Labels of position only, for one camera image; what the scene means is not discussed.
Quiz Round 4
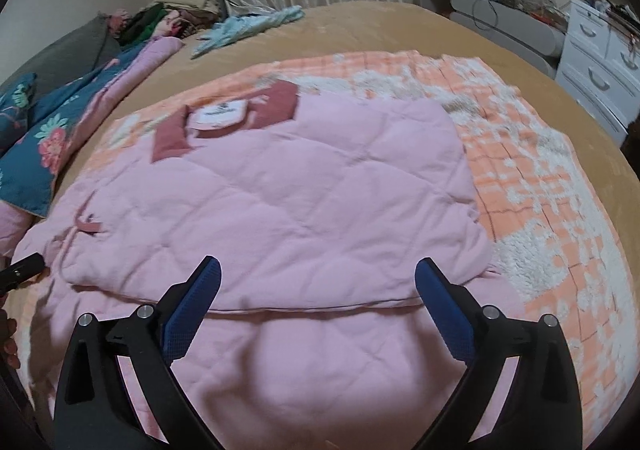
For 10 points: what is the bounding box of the grey wall shelf unit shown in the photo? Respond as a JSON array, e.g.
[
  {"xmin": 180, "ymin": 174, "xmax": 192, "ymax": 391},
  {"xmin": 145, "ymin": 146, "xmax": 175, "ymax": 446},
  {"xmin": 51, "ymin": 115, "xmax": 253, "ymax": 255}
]
[{"xmin": 419, "ymin": 0, "xmax": 568, "ymax": 75}]

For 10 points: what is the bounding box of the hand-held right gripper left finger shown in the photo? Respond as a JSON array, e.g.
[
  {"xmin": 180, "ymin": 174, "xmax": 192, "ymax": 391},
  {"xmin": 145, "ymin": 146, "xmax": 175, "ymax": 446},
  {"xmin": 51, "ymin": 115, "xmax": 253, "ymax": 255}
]
[{"xmin": 52, "ymin": 256, "xmax": 222, "ymax": 450}]

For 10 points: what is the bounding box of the white chest of drawers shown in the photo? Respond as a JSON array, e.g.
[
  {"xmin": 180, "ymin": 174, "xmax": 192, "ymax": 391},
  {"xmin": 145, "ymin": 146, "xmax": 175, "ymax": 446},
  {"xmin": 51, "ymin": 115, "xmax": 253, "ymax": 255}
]
[{"xmin": 555, "ymin": 0, "xmax": 640, "ymax": 145}]

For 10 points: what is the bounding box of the person's left hand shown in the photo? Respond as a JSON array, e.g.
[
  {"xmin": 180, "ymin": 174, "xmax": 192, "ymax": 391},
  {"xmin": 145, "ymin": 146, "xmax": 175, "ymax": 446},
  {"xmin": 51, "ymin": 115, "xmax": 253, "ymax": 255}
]
[{"xmin": 0, "ymin": 310, "xmax": 21, "ymax": 371}]

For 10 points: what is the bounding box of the light blue garment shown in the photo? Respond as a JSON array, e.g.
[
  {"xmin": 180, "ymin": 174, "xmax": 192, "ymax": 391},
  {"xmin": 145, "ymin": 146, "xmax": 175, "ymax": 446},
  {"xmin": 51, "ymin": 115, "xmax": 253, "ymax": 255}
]
[{"xmin": 191, "ymin": 4, "xmax": 306, "ymax": 60}]

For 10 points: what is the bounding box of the pink quilted jacket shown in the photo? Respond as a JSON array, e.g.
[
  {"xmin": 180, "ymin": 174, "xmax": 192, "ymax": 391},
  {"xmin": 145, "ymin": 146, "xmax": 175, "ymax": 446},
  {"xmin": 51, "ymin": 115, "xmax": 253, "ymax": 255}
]
[{"xmin": 11, "ymin": 82, "xmax": 531, "ymax": 450}]

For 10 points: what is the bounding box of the grey pillow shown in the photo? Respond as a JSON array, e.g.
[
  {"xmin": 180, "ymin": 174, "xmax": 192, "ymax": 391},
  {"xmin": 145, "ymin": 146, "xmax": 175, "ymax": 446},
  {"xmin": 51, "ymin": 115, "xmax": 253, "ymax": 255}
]
[{"xmin": 0, "ymin": 14, "xmax": 123, "ymax": 95}]

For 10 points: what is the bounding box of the bed with tan sheet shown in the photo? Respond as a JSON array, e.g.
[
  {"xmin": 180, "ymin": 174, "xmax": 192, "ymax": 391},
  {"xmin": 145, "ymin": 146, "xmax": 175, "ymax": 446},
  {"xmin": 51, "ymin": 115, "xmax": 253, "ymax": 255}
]
[{"xmin": 0, "ymin": 0, "xmax": 640, "ymax": 450}]

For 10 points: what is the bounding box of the orange plaid blanket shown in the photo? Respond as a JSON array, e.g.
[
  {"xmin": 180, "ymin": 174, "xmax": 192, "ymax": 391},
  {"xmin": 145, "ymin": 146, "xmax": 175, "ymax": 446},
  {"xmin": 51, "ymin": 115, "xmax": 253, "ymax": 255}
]
[{"xmin": 20, "ymin": 50, "xmax": 636, "ymax": 450}]

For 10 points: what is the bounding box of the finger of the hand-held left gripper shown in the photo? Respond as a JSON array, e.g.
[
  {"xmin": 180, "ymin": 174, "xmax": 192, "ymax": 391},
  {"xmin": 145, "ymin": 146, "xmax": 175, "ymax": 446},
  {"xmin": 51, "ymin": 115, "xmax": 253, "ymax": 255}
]
[{"xmin": 0, "ymin": 254, "xmax": 45, "ymax": 295}]

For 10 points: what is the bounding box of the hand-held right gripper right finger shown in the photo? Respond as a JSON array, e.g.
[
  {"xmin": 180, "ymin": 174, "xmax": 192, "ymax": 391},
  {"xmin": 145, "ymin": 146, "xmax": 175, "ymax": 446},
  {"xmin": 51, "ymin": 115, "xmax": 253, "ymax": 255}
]
[{"xmin": 414, "ymin": 257, "xmax": 583, "ymax": 450}]

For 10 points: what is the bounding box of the blue floral quilt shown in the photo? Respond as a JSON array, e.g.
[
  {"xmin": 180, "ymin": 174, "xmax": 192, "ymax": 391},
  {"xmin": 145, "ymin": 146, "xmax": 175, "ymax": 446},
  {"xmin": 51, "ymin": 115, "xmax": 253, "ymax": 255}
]
[{"xmin": 0, "ymin": 37, "xmax": 186, "ymax": 241}]

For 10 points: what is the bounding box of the pile of clothes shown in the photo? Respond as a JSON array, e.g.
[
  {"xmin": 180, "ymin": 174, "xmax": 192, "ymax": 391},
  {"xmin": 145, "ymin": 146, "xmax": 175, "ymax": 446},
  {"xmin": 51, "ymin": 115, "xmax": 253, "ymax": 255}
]
[{"xmin": 107, "ymin": 0, "xmax": 236, "ymax": 40}]

